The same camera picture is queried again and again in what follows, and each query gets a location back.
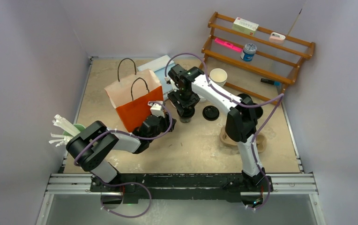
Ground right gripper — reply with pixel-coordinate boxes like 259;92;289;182
169;90;201;118

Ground black paper cup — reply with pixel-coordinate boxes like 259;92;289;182
179;114;194;123
254;107;263;119

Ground orange paper bag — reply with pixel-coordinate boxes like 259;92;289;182
104;61;164;132

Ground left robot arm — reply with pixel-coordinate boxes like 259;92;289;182
66;113;177;192

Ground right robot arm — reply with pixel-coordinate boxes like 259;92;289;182
165;64;265;191

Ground black cup lid front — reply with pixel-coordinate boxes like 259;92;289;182
202;105;220;121

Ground black cup lid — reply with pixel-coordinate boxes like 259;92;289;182
237;93;252;101
202;105;220;121

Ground light blue paper bag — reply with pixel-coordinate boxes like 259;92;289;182
137;55;176;101

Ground stacked white paper cups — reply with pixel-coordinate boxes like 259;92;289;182
209;68;228;86

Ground black cup lid rear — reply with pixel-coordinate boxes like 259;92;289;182
237;93;252;101

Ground pink highlighter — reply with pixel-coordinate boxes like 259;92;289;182
214;37;242;53

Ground green straw holder cup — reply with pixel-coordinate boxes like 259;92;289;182
62;124;86;136

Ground blue white round tin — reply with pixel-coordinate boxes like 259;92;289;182
240;43;257;62

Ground wooden shelf rack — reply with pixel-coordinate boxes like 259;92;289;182
197;12;316;100

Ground black blue marker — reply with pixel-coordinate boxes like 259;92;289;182
260;78;281;86

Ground white green box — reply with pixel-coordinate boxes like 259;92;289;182
232;17;259;36

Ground pink white tape dispenser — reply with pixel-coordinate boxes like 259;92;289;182
269;32;286;45

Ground thin wooden stick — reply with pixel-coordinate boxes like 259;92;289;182
287;8;303;36

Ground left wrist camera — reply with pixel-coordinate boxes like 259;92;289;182
148;101;165;117

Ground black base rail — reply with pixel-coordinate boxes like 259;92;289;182
90;172;273;208

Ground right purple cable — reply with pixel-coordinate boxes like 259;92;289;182
164;52;285;212

